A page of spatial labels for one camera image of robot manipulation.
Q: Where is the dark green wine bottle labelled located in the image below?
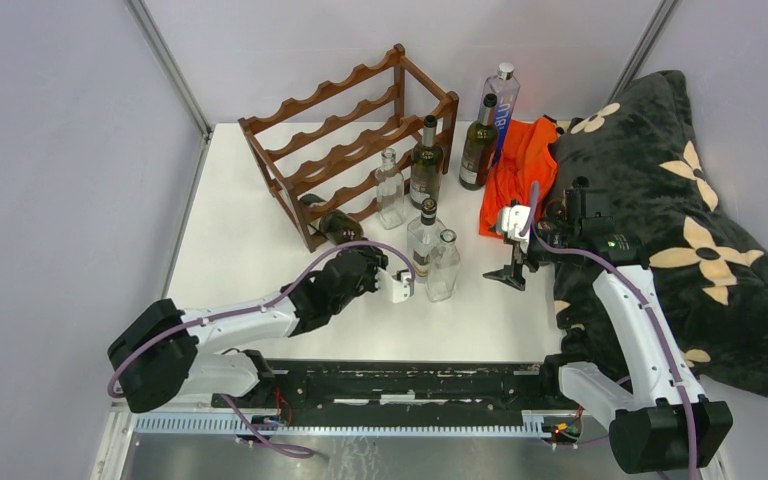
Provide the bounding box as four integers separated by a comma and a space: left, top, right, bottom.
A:
309, 209, 366, 245

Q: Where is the small clear glass bottle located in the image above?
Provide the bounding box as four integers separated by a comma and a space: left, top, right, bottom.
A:
426, 229, 461, 302

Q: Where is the dark wine bottle silver neck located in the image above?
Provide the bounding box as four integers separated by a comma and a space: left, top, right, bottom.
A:
459, 93, 499, 191

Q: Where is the blue square glass bottle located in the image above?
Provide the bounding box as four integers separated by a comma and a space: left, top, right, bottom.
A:
482, 62, 520, 166

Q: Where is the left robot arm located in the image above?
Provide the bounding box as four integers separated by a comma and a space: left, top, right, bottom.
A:
107, 244, 389, 413

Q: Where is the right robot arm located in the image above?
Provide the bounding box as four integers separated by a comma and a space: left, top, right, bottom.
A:
485, 177, 733, 479

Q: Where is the clear square bottle black cap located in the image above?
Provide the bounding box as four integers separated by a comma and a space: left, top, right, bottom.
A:
407, 198, 446, 283

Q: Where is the tall clear glass bottle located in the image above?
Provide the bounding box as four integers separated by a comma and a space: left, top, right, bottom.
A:
374, 148, 406, 230

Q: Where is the dark green wine bottle rear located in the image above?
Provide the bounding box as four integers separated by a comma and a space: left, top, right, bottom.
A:
409, 115, 444, 208

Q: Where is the brown wooden wine rack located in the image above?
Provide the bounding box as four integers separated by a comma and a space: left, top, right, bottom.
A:
238, 44, 459, 252

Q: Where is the black floral blanket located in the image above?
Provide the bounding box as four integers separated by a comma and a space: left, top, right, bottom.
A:
542, 70, 768, 397

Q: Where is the orange cloth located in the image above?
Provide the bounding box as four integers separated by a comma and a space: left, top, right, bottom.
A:
478, 116, 559, 238

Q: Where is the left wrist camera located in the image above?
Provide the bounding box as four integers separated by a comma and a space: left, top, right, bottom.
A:
381, 269, 415, 304

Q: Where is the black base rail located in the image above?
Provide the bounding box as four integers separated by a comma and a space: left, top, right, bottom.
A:
234, 359, 577, 433

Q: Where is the right aluminium corner post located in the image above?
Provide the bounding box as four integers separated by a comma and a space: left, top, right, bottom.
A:
607, 0, 681, 103

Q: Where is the aluminium corner post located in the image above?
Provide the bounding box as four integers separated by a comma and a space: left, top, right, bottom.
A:
607, 0, 681, 103
124, 0, 213, 140

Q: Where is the left aluminium corner post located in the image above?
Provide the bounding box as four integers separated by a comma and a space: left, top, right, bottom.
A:
124, 0, 213, 140

